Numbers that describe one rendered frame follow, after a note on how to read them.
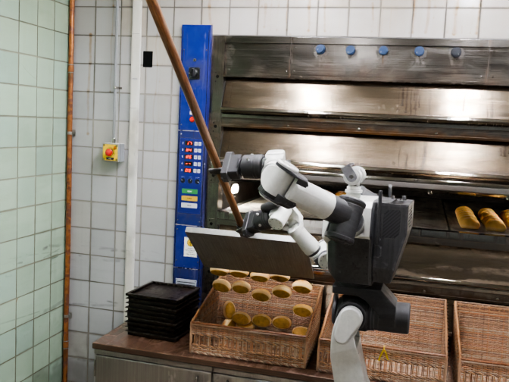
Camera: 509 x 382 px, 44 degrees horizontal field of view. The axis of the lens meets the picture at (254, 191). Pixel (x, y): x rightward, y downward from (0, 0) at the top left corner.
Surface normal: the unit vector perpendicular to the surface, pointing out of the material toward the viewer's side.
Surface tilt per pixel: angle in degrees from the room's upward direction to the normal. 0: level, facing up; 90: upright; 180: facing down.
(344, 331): 90
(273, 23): 90
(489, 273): 70
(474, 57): 90
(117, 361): 91
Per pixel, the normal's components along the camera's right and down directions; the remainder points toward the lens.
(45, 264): 0.96, 0.07
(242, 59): -0.26, 0.09
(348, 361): -0.11, 0.48
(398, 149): -0.22, -0.26
